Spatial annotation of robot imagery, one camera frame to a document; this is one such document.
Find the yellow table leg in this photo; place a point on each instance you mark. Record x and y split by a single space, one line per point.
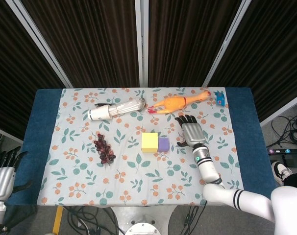
57 220

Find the large yellow foam cube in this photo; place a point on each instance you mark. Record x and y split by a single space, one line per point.
149 143

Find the dark red grape bunch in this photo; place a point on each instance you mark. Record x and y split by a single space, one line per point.
103 149

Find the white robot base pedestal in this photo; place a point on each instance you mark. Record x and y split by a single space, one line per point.
143 220

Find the black trouser leg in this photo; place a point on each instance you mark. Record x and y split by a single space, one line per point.
296 180

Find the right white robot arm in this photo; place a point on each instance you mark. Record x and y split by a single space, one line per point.
207 169

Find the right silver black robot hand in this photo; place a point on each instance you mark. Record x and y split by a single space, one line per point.
193 134

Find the medium purple foam cube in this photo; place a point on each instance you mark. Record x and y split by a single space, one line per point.
163 145

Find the dark folding screen panel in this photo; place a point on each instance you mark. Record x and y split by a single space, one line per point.
187 44
89 44
273 61
11 73

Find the white black sneaker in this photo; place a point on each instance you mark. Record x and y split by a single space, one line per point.
279 171

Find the clear sleeve of white straws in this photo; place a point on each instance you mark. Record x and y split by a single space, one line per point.
126 106

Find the blue table cover cloth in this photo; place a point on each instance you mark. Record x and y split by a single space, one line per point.
40 122

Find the floral tablecloth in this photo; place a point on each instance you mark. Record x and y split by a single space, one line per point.
138 183

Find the orange rubber chicken toy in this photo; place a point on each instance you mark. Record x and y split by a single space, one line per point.
174 104

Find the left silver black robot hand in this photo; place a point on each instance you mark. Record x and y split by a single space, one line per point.
1 181

